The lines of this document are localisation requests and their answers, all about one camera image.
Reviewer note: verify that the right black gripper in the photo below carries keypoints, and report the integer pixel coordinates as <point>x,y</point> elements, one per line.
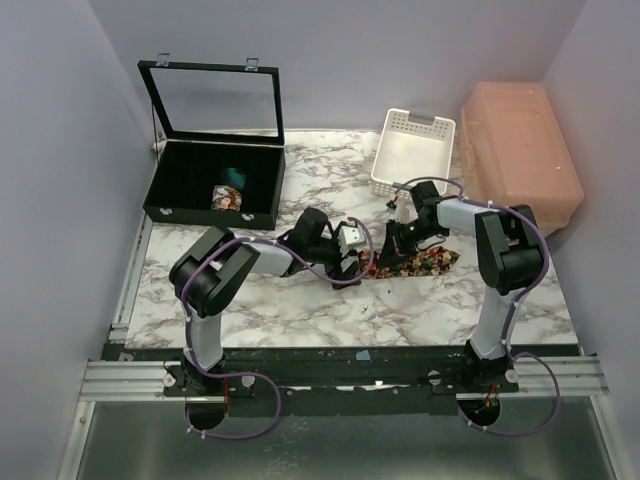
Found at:
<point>395,245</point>

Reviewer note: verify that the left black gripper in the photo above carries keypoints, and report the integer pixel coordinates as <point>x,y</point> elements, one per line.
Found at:
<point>335,271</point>

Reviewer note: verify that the colourful patterned necktie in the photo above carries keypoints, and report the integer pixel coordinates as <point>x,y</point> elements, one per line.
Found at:
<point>432,262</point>

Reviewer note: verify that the white plastic basket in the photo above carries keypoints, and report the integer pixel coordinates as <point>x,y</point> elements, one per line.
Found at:
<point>411,145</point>

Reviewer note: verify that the pink plastic storage box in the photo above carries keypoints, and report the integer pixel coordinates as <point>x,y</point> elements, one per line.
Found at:
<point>512,152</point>

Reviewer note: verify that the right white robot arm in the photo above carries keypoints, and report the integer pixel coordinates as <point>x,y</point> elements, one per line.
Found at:
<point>512,256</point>

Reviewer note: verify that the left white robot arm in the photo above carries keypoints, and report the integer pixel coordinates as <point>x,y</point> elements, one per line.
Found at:
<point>207,277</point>

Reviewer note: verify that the rolled patterned tie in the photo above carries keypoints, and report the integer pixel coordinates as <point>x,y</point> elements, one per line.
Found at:
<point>226,198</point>

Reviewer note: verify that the rolled teal tie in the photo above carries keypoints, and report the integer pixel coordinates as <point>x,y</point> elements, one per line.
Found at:
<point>234,177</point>

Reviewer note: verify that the black display box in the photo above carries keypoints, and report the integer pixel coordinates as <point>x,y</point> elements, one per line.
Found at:
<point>215,116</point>

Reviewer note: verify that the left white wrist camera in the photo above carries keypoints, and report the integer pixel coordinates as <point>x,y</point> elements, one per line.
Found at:
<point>351,238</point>

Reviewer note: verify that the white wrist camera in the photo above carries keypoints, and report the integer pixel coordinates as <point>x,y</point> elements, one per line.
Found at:
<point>351,238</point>
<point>399,210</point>

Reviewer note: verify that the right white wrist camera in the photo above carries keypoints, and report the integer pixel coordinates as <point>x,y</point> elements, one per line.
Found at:
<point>399,210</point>

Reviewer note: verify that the black mounting rail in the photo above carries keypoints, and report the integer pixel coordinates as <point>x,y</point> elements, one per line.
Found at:
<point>272,383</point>

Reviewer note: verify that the aluminium extrusion rail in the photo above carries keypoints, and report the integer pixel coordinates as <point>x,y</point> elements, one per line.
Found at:
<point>130,381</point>

